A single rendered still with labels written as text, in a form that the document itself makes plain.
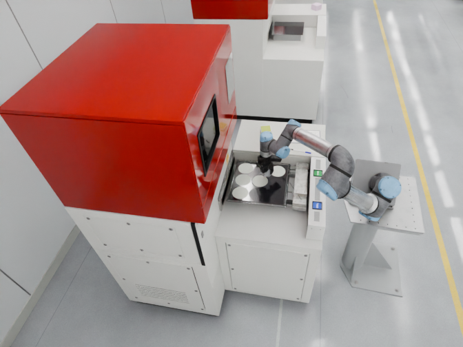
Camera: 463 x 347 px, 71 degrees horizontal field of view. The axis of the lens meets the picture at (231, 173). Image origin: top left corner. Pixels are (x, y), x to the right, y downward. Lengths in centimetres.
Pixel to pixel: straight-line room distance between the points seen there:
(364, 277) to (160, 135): 211
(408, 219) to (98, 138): 175
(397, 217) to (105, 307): 220
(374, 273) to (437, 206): 99
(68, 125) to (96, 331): 184
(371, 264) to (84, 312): 227
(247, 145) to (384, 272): 148
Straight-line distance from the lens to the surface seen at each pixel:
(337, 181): 162
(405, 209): 226
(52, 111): 139
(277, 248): 199
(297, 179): 218
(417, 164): 386
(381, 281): 289
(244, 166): 223
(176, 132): 116
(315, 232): 192
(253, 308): 266
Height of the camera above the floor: 247
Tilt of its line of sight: 46 degrees down
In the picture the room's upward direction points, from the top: 6 degrees counter-clockwise
